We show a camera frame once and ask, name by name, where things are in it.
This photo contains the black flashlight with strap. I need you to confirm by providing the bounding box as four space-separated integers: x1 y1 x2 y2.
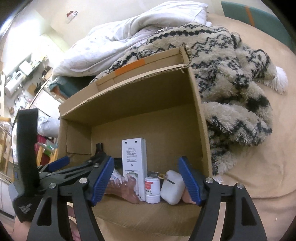
95 143 122 163

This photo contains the white earbuds case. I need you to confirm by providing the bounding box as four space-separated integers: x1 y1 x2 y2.
160 170 185 205

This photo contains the white remote control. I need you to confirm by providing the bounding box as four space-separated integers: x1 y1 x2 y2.
121 138 147 202

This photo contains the white pill bottle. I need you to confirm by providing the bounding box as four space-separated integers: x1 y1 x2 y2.
145 177 161 204

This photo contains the pink hello kitty case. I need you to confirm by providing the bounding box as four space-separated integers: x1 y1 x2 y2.
182 188 196 204

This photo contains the person left hand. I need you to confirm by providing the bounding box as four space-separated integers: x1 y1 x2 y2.
12 203 82 241

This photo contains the yellow wooden rack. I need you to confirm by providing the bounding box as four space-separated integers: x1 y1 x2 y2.
36 143 58 167

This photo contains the grey laundry bag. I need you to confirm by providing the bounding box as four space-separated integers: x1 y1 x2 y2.
37 116 60 138

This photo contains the white kitchen cabinet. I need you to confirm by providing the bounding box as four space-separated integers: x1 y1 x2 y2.
30 89 62 118

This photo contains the teal cushion under duvet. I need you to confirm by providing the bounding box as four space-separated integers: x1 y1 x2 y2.
49 76 95 99

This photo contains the brown cardboard box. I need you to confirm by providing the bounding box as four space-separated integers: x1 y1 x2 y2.
58 46 213 237

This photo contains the white water heater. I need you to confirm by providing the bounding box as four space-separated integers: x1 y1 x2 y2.
4 71 26 97

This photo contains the white duvet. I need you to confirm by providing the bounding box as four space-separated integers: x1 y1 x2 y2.
53 1 211 77

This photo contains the black white knitted blanket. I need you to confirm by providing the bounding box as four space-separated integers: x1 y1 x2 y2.
96 23 287 175

